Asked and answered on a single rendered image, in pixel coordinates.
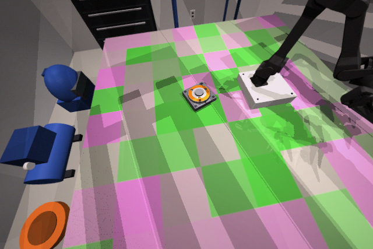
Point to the orange round plate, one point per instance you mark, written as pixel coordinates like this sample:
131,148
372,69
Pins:
204,97

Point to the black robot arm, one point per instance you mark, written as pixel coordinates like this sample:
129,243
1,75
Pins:
348,66

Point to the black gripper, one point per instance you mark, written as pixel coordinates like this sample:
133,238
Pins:
360,100

